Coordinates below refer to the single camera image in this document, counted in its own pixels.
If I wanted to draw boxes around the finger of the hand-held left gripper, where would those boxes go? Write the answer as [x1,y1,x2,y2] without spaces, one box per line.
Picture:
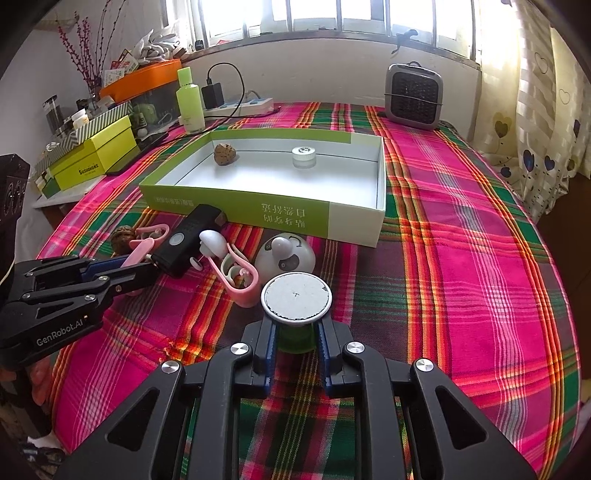
[21,262,158,320]
[16,256,129,291]

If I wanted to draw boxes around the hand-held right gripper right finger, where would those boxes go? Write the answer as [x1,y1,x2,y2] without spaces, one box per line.
[315,320,539,480]

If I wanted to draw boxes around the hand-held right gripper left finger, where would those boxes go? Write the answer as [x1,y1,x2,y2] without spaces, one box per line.
[53,318,279,480]

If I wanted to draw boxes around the pink plastic case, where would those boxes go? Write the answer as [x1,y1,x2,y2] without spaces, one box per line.
[123,223,171,296]

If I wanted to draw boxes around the green bottle with white cap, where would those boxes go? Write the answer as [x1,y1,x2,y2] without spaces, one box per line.
[260,272,333,355]

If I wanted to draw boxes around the black handheld device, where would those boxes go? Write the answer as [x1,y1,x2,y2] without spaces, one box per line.
[151,204,228,278]

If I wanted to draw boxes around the pink holder with teal lining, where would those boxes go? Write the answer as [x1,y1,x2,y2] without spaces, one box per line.
[203,244,260,309]

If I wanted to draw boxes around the white panda dome toy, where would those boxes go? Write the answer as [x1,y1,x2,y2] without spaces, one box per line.
[255,233,317,283]

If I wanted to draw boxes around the green-rimmed white box lid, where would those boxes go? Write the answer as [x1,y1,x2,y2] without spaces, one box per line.
[139,128,387,248]

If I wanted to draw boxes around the small white round cap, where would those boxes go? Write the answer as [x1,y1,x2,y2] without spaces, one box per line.
[291,146,317,169]

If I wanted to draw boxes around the yellow-green cardboard box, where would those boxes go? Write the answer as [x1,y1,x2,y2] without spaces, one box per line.
[48,115,139,190]

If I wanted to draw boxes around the grey striped box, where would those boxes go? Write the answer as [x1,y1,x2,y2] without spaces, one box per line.
[44,99,134,160]

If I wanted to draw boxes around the dark glass jar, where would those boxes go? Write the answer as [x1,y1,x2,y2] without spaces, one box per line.
[44,95,65,134]

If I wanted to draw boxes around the light green lotion bottle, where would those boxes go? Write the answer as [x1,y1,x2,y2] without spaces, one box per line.
[175,67,206,136]

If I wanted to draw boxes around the pink plaid cloth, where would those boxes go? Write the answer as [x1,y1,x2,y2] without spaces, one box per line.
[34,100,583,480]

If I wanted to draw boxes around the orange-lidded clear container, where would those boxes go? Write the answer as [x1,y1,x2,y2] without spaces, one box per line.
[99,58,184,127]

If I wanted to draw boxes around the black charger plug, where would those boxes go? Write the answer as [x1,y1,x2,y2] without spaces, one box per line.
[202,82,223,110]

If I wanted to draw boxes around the white and blue power strip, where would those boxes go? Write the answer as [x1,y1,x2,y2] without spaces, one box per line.
[203,97,276,119]

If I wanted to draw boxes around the dried flower branches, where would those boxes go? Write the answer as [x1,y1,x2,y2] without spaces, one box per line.
[55,0,127,100]

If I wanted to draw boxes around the pile of packets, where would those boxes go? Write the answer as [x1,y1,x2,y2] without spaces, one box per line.
[102,25,190,77]

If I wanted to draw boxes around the brown wooden cabinet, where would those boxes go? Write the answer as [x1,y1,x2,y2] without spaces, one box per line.
[536,175,591,333]

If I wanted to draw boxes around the grey space heater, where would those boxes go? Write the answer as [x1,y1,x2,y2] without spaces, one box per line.
[384,62,445,128]

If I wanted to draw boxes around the cream heart-print curtain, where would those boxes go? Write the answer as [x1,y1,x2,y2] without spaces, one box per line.
[475,0,591,223]

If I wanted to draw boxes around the black window hook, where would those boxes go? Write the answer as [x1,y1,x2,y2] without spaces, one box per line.
[390,28,420,58]

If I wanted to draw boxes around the metal window bars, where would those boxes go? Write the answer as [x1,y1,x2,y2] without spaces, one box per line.
[175,0,481,54]

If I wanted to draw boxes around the black charger cable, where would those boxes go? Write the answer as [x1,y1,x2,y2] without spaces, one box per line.
[178,62,282,127]

